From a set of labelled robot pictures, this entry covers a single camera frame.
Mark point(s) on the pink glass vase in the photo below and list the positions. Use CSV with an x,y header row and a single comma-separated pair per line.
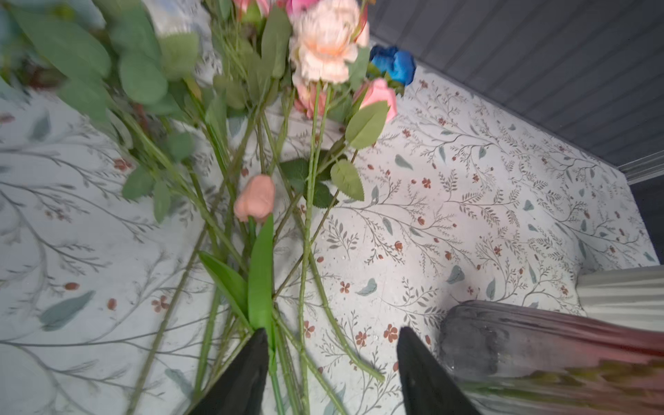
x,y
516,360

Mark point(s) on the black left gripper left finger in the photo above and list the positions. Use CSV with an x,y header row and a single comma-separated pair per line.
x,y
241,388

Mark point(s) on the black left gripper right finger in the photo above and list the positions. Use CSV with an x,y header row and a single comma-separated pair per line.
x,y
426,386

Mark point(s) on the bunch of artificial flowers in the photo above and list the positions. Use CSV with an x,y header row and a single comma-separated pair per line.
x,y
166,169

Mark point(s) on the white ribbed ceramic vase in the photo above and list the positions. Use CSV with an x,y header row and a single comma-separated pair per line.
x,y
631,298

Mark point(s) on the blue artificial rose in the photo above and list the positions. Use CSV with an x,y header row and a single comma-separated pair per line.
x,y
399,64

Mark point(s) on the floral patterned table mat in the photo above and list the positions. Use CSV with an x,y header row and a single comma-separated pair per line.
x,y
461,202

